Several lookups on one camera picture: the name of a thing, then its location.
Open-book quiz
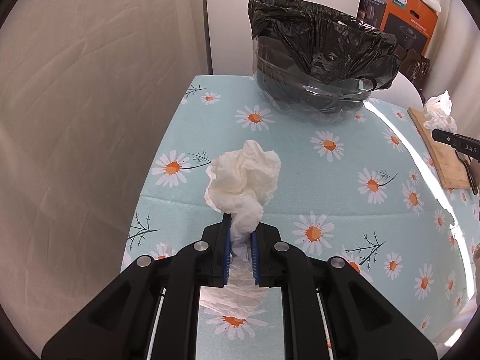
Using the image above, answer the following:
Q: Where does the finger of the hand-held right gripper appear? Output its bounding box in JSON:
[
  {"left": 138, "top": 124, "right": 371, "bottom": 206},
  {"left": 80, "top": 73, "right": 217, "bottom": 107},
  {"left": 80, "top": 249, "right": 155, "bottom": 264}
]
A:
[
  {"left": 463, "top": 157, "right": 480, "bottom": 196},
  {"left": 431, "top": 129, "right": 480, "bottom": 159}
]

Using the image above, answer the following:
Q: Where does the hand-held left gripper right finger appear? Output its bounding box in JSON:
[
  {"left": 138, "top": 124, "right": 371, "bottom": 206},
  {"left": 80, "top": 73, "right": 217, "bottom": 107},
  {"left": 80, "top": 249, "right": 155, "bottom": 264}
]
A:
[{"left": 251, "top": 223, "right": 438, "bottom": 360}]

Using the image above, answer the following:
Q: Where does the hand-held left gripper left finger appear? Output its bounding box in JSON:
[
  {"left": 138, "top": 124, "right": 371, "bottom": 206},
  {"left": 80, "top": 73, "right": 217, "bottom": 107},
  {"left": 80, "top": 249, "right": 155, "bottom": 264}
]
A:
[{"left": 42, "top": 212, "right": 231, "bottom": 360}]

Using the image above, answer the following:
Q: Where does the small white tissue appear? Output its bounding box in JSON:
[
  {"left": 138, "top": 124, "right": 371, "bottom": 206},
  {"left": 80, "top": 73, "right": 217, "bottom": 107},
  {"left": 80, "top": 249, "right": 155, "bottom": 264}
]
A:
[{"left": 423, "top": 90, "right": 458, "bottom": 134}]

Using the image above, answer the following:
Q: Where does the large white tissue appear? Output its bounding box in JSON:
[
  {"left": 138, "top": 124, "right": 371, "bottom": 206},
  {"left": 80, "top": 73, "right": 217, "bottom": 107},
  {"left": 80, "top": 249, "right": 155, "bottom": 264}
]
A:
[{"left": 199, "top": 139, "right": 282, "bottom": 317}]

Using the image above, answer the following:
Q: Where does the clear plastic trash bin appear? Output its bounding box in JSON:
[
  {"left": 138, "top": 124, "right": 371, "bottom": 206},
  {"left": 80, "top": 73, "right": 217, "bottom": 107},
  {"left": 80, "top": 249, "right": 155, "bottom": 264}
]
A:
[{"left": 252, "top": 37, "right": 376, "bottom": 125}]

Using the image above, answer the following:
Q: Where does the black trash bag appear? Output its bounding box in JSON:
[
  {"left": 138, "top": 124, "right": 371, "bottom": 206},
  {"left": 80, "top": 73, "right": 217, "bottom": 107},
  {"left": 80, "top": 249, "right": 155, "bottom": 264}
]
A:
[{"left": 248, "top": 0, "right": 401, "bottom": 91}]

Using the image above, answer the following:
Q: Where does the wooden cutting board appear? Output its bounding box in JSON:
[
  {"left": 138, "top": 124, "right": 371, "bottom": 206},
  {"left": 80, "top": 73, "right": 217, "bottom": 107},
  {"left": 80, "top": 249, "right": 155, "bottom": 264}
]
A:
[{"left": 407, "top": 107, "right": 474, "bottom": 190}]

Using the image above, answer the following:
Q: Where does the brown bag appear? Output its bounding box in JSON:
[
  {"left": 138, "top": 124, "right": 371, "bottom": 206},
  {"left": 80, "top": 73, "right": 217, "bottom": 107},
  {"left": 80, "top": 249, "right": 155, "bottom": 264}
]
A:
[{"left": 397, "top": 47, "right": 432, "bottom": 89}]

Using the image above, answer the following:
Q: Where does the daisy print tablecloth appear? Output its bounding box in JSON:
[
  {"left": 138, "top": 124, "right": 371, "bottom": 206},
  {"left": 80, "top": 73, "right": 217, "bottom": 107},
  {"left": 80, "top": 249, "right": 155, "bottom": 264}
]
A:
[{"left": 120, "top": 75, "right": 480, "bottom": 360}]

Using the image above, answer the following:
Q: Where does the orange cardboard box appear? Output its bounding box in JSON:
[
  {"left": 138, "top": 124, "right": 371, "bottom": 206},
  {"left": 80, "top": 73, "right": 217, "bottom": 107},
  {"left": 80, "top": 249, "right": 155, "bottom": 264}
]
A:
[{"left": 379, "top": 0, "right": 440, "bottom": 58}]

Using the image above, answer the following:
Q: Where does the beige curtain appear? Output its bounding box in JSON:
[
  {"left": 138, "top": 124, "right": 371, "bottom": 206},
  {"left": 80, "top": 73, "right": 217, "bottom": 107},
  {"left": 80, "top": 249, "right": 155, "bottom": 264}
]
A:
[{"left": 0, "top": 0, "right": 211, "bottom": 310}]

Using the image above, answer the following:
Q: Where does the white cabinet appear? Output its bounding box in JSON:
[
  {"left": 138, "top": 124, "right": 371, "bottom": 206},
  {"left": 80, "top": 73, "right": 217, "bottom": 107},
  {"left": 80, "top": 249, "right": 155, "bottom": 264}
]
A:
[{"left": 204, "top": 0, "right": 366, "bottom": 79}]

